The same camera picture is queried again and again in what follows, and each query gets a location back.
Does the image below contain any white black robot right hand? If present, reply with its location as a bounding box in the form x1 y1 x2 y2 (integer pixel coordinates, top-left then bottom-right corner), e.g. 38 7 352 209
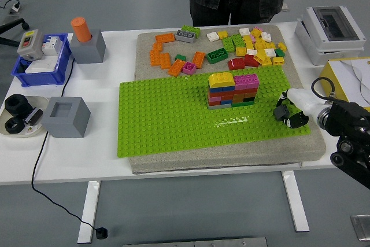
273 87 322 129

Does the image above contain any dark grey sloped brick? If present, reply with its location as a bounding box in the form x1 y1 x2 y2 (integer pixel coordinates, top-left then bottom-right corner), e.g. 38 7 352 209
273 105 291 120

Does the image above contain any yellow curved brick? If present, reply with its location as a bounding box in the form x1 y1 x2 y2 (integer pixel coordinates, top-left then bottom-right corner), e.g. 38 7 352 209
208 72 235 88

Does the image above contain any red brick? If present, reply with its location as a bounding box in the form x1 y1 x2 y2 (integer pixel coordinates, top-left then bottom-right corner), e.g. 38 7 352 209
227 57 246 71
244 54 260 68

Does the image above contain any lime green brick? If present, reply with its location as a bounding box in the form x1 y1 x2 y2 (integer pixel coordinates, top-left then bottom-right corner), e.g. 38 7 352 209
181 25 201 39
221 36 235 54
231 34 246 48

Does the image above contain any grey long brick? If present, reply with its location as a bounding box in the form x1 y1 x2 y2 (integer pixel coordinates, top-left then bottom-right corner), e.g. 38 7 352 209
174 29 198 43

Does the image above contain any dark green brick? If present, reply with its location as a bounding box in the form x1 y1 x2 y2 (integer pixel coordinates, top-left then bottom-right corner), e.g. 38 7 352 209
206 47 228 64

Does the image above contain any magenta brick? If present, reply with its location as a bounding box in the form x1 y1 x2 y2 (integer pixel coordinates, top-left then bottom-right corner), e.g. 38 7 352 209
182 62 197 76

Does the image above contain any yellow white cardboard box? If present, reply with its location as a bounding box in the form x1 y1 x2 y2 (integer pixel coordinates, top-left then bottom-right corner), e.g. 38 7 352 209
322 57 370 100

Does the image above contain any white table leg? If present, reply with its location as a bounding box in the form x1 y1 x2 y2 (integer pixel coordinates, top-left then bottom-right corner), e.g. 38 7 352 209
77 180 101 244
282 171 310 233

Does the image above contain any grey foam mat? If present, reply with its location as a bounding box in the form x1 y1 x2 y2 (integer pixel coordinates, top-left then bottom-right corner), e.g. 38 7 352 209
128 24 327 175

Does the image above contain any lime green studded baseplate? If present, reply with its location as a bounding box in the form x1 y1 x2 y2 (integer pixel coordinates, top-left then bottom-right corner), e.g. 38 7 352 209
116 66 312 158

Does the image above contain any metal floor hatch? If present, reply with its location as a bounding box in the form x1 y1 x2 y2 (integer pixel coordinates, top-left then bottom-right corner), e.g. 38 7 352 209
350 215 370 241

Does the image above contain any orange cylinder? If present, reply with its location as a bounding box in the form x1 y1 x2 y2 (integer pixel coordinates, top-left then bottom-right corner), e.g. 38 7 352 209
71 17 93 43

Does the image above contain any grey cube with round hole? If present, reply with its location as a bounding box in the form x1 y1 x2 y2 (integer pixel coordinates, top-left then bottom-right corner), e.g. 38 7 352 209
70 29 105 64

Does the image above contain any white circuit breaker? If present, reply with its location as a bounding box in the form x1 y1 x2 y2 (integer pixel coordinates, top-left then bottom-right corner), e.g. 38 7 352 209
43 35 63 56

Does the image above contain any blue plastic bin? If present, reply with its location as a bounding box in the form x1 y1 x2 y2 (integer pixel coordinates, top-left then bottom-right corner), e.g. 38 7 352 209
11 32 72 87

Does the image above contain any black office chair base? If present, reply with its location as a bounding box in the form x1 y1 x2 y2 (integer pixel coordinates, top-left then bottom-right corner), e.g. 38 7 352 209
0 0 29 47

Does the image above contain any grey cube with square recess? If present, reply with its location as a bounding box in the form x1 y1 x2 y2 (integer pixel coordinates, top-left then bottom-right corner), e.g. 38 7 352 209
42 96 91 139

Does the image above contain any white oval plate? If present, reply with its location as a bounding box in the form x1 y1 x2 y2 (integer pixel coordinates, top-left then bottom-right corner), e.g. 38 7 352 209
0 95 50 138

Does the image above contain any brown metal cylindrical part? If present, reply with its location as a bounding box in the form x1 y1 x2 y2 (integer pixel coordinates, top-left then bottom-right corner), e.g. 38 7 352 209
24 107 44 126

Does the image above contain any black plug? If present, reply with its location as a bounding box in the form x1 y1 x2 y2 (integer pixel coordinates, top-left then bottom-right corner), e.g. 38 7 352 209
95 226 109 240

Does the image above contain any large black nut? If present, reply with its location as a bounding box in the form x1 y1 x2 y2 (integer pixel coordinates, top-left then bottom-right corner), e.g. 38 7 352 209
5 94 31 116

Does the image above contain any small black nut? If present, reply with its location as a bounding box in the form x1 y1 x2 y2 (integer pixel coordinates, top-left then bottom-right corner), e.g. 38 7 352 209
4 117 26 135

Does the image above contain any white electrical enclosure box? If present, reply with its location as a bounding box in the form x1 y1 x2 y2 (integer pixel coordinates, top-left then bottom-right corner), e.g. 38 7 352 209
294 5 367 65

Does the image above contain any multicolour stacked brick wall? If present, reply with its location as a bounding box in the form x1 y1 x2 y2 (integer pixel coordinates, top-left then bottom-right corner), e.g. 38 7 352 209
208 73 260 111

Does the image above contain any white switch panel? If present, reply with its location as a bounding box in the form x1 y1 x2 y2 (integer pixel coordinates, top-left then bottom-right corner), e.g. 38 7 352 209
25 57 57 74

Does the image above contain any grey push-button switch box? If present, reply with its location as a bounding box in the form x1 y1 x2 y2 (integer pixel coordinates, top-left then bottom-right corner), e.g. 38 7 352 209
17 29 45 60

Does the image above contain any white plug adapter with cable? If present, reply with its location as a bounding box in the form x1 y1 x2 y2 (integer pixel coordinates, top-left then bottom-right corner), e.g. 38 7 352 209
2 0 23 14

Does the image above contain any black power cable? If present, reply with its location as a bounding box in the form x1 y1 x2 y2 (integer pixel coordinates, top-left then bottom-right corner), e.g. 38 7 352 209
31 57 99 232

